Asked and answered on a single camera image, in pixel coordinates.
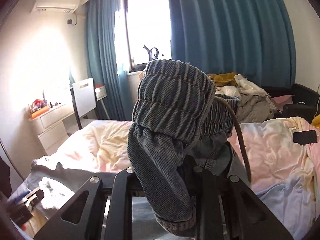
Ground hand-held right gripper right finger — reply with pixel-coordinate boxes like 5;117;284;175
177;155;294;240

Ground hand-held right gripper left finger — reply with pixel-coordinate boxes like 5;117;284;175
34;167;143;240

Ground brown belt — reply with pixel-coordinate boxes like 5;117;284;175
214;97;252;182

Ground blue-grey denim jeans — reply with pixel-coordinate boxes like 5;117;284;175
127;59;242;238

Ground light grey bed sheet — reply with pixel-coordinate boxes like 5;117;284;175
7;155;200;240

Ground white bed sheet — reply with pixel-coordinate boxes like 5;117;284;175
56;116;320;240

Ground grey crumpled garment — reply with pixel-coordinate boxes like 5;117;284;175
234;92;276;124

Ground white dressing table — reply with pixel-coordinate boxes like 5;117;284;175
28;85;108;153

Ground white chair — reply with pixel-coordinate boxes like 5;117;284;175
70;77;98;130

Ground orange box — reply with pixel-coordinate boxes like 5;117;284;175
29;105;50;119

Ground mustard yellow garment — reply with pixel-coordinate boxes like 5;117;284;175
212;72;240;87

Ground smartphone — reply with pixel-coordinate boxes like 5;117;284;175
292;130;318;145

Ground white puffy jacket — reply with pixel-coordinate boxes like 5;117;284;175
216;74;270;98

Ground group of small cosmetics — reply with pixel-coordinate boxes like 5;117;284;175
28;90;66;113

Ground pink cloth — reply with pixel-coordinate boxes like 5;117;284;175
271;94;295;105

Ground black sofa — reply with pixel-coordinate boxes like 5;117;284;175
261;83;320;124

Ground narrow teal curtain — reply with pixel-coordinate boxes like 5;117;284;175
85;0;131;122

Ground wide teal curtain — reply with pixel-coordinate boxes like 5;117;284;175
164;0;297;88

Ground window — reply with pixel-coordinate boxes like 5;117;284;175
124;0;173;68

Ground white air conditioner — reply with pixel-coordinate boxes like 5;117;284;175
30;0;81;14

